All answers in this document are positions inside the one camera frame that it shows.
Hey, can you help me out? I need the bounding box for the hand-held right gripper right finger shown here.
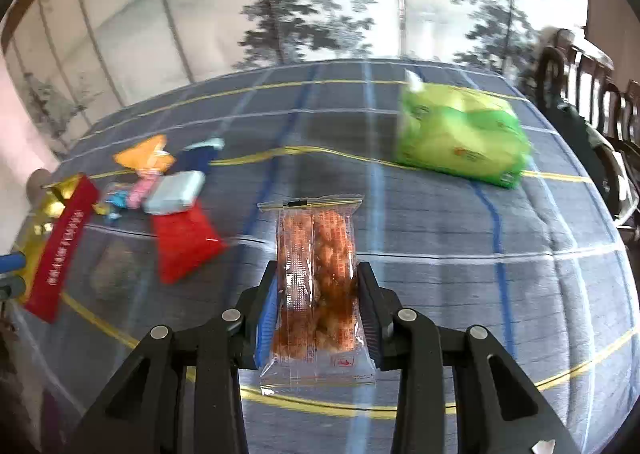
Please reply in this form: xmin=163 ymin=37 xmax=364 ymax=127
xmin=356 ymin=260 xmax=578 ymax=454

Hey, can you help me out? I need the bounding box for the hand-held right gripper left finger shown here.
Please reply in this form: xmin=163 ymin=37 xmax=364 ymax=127
xmin=62 ymin=259 xmax=280 ymax=454

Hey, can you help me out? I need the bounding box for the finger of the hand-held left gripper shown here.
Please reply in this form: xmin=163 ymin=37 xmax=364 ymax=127
xmin=0 ymin=276 xmax=27 ymax=301
xmin=0 ymin=252 xmax=27 ymax=275

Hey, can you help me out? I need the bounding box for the gold tin box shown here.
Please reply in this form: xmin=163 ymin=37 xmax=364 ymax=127
xmin=22 ymin=174 xmax=101 ymax=325

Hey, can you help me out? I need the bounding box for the clear packet of orange-red snacks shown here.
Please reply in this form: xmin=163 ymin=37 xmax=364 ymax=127
xmin=257 ymin=195 xmax=377 ymax=396

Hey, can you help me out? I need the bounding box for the blue-edged clear candy packet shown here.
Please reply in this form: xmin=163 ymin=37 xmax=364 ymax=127
xmin=92 ymin=184 xmax=132 ymax=221

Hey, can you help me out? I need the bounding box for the pink patterned snack packet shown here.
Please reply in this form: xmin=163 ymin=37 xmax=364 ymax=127
xmin=125 ymin=176 xmax=160 ymax=209

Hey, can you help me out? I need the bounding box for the orange snack packet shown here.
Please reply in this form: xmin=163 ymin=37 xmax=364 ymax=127
xmin=113 ymin=135 xmax=177 ymax=179

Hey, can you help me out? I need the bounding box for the grey plaid tablecloth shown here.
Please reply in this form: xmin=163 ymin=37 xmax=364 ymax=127
xmin=10 ymin=58 xmax=636 ymax=454

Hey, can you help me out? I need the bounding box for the red snack packet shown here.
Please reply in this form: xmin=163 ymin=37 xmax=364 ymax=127
xmin=152 ymin=201 xmax=227 ymax=285

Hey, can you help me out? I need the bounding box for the light blue snack packet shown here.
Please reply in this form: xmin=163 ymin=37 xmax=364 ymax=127
xmin=143 ymin=170 xmax=207 ymax=215

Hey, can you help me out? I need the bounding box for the dark blue snack packet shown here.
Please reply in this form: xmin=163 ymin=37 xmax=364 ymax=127
xmin=172 ymin=136 xmax=224 ymax=175

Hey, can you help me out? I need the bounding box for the green snack bag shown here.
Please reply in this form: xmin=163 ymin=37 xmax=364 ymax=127
xmin=395 ymin=68 xmax=532 ymax=189

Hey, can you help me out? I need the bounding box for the painted folding screen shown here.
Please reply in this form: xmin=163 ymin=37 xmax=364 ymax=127
xmin=0 ymin=0 xmax=591 ymax=155

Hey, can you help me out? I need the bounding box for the dark wooden chair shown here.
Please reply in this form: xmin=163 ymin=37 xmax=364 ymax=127
xmin=532 ymin=26 xmax=640 ymax=235

